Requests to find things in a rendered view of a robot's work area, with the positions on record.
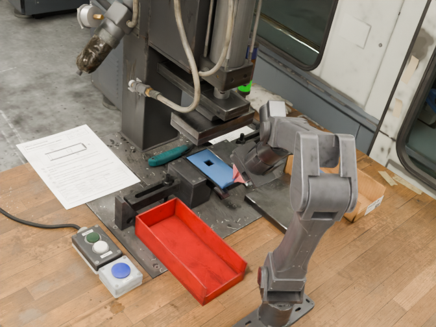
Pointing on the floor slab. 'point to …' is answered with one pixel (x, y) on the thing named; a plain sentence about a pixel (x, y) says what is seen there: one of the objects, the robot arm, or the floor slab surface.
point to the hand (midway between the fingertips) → (236, 178)
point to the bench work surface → (376, 283)
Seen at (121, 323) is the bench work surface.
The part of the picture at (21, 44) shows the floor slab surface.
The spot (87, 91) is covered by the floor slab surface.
